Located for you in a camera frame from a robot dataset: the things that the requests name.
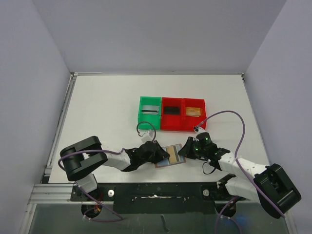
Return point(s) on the brown leather card holder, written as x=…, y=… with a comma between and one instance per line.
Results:
x=165, y=162

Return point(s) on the silver credit card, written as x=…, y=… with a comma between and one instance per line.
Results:
x=150, y=109

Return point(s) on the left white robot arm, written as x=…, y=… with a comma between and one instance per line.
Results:
x=79, y=160

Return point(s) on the right red plastic bin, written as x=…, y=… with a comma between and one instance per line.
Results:
x=189, y=122

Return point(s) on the aluminium frame rail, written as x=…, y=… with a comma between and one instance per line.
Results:
x=50, y=194

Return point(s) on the black credit card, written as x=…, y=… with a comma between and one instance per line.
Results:
x=171, y=110

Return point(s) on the green plastic bin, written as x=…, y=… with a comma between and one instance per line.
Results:
x=153, y=119

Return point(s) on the gold credit card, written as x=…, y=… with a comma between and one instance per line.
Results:
x=173, y=151
x=193, y=111

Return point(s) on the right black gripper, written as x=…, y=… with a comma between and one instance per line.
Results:
x=190, y=148

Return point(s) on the red plastic bin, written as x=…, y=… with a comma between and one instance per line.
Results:
x=171, y=122
x=189, y=122

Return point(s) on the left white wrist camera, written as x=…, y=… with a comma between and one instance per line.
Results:
x=146, y=136

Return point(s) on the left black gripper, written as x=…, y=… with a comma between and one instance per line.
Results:
x=157, y=152

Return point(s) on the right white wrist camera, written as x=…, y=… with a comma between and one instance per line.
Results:
x=199, y=130

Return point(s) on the middle red plastic bin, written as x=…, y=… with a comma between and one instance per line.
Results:
x=171, y=122

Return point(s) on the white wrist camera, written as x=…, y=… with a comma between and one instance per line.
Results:
x=199, y=130
x=146, y=136

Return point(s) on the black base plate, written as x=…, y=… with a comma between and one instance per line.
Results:
x=162, y=198

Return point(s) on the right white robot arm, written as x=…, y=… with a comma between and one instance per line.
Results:
x=268, y=185

